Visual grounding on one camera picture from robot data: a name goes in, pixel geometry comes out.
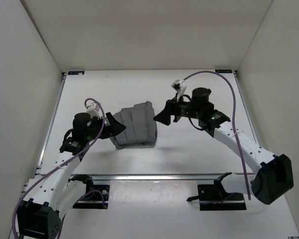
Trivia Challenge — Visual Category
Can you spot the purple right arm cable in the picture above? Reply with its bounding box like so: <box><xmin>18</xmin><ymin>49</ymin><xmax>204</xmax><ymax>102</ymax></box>
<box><xmin>181</xmin><ymin>71</ymin><xmax>252</xmax><ymax>201</ymax></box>

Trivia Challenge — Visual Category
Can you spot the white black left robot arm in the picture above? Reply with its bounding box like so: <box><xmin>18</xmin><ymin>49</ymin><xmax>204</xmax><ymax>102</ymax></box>
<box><xmin>13</xmin><ymin>113</ymin><xmax>126</xmax><ymax>239</ymax></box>

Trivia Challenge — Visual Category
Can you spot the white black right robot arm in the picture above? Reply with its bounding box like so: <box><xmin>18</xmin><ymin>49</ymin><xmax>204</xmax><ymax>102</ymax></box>
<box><xmin>153</xmin><ymin>88</ymin><xmax>294</xmax><ymax>205</ymax></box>

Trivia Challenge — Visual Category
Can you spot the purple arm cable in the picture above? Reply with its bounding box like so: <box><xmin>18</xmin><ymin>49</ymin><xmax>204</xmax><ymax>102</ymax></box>
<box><xmin>181</xmin><ymin>71</ymin><xmax>252</xmax><ymax>201</ymax></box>
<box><xmin>11</xmin><ymin>98</ymin><xmax>108</xmax><ymax>239</ymax></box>

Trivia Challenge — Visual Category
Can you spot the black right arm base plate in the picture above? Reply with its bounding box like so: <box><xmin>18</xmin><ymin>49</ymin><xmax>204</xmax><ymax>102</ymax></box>
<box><xmin>186</xmin><ymin>172</ymin><xmax>247</xmax><ymax>211</ymax></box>

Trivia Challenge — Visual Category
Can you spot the blue corner label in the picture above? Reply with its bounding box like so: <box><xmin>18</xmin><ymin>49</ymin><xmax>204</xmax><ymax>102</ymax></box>
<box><xmin>215</xmin><ymin>69</ymin><xmax>233</xmax><ymax>74</ymax></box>
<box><xmin>67</xmin><ymin>71</ymin><xmax>85</xmax><ymax>75</ymax></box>

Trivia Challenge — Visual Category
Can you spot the aluminium table frame rail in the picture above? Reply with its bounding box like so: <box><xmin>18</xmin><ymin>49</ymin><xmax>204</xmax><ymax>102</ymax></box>
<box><xmin>37</xmin><ymin>70</ymin><xmax>258</xmax><ymax>180</ymax></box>

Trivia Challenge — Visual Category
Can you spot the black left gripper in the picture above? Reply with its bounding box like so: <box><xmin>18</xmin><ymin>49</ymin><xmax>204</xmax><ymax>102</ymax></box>
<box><xmin>87</xmin><ymin>110</ymin><xmax>127</xmax><ymax>139</ymax></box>

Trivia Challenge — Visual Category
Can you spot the blue left corner label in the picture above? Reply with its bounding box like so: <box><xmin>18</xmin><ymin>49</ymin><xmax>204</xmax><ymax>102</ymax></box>
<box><xmin>67</xmin><ymin>71</ymin><xmax>85</xmax><ymax>75</ymax></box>

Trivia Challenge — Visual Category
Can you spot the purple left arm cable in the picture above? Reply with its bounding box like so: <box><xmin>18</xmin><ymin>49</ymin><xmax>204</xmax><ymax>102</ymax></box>
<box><xmin>11</xmin><ymin>98</ymin><xmax>108</xmax><ymax>239</ymax></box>

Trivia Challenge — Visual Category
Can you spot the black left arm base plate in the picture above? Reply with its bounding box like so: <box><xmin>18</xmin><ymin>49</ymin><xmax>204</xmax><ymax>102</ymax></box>
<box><xmin>69</xmin><ymin>174</ymin><xmax>110</xmax><ymax>210</ymax></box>

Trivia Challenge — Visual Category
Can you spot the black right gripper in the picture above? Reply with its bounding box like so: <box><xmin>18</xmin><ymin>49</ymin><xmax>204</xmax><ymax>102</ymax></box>
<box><xmin>153</xmin><ymin>94</ymin><xmax>200</xmax><ymax>126</ymax></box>

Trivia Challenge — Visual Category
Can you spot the grey pleated skirt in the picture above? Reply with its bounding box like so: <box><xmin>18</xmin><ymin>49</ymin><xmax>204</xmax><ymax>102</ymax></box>
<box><xmin>110</xmin><ymin>101</ymin><xmax>157</xmax><ymax>149</ymax></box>

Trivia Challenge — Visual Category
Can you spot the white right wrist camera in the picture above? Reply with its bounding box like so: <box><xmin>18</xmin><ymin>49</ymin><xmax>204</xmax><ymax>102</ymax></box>
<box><xmin>171</xmin><ymin>80</ymin><xmax>187</xmax><ymax>102</ymax></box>

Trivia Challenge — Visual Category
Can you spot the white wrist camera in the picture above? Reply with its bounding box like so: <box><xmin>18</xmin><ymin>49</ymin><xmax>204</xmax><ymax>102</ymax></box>
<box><xmin>85</xmin><ymin>102</ymin><xmax>102</xmax><ymax>119</ymax></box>
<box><xmin>171</xmin><ymin>80</ymin><xmax>187</xmax><ymax>102</ymax></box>

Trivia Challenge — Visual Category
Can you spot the blue right corner label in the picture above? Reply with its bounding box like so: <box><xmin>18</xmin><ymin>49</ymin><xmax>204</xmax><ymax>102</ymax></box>
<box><xmin>215</xmin><ymin>69</ymin><xmax>233</xmax><ymax>74</ymax></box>

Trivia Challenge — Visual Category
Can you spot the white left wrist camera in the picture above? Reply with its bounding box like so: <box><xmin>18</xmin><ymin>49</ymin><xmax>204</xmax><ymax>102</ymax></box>
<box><xmin>85</xmin><ymin>102</ymin><xmax>102</xmax><ymax>119</ymax></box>

